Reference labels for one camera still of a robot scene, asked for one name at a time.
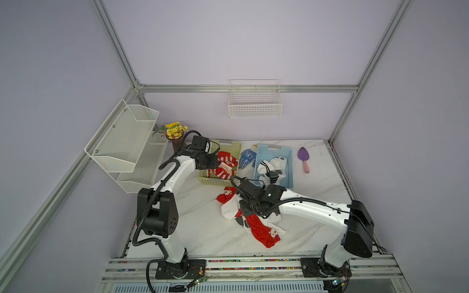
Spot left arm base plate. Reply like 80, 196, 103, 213
155, 259, 206, 280

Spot aluminium rail bench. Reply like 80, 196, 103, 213
98, 253, 411, 293

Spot white grey sport sock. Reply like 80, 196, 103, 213
269, 156, 288, 173

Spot purple trowel pink handle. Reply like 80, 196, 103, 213
298, 147, 310, 174

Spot green plastic basket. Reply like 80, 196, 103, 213
198, 140, 241, 187

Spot red white striped santa sock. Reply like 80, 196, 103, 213
215, 151, 238, 179

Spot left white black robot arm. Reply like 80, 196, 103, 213
131, 130, 221, 279

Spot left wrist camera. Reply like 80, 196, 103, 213
202, 137, 219, 154

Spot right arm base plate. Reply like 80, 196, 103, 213
300, 258, 351, 278

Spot dark glass vase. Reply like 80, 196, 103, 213
171, 136, 186, 153

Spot blue dotted work glove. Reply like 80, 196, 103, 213
238, 145, 257, 169

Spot white sock black stripes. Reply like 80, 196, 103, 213
266, 213, 288, 236

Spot blue plastic basket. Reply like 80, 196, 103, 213
254, 144, 294, 189

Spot red santa sock upper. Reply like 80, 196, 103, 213
216, 187, 236, 205

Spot white sock black bands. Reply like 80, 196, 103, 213
256, 160, 286, 184

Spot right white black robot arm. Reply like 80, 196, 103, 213
230, 176, 385, 278

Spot white wire wall basket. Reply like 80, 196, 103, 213
228, 79, 283, 118

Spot yellow flower bouquet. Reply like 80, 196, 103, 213
156, 122, 188, 140

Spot white two-tier mesh shelf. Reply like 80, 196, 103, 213
84, 100, 168, 194

